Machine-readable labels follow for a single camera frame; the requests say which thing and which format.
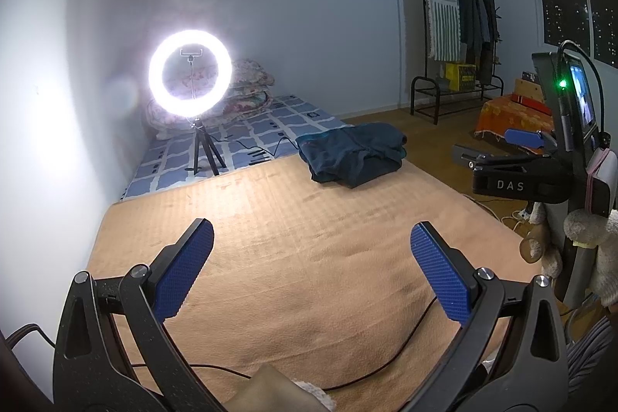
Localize beige cloth with white knit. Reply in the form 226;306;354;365
227;364;336;412

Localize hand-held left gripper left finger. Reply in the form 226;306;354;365
52;218;228;412

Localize teal plaid fleece shirt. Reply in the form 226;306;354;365
295;122;407;189

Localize thin black cable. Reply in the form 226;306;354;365
130;296;438;391
5;324;56;355

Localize person's right forearm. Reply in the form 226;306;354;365
565;313;618;396

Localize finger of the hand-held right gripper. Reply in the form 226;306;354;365
504;128;558;151
451;144;551;174

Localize white striped towel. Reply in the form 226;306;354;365
422;0;462;61

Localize wooden crate with red strap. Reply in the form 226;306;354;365
513;76;551;109

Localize blue patterned bedsheet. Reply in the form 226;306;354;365
118;93;348;203

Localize yellow box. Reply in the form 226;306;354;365
444;62;478;93

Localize round white ring light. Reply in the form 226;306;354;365
148;28;233;118

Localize beige blanket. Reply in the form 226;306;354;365
84;154;546;403

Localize dark window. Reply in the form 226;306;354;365
533;0;618;68

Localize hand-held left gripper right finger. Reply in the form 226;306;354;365
410;221;570;412

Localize brown tape roll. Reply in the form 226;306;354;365
519;236;545;264

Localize black ring light tripod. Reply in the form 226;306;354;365
178;47;228;176

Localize black clothes rack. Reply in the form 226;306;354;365
410;0;505;125

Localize person's right hand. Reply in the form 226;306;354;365
564;208;618;304

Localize folded floral quilt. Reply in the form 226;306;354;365
145;59;276;140

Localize dark hanging clothes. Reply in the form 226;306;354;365
456;0;500;85

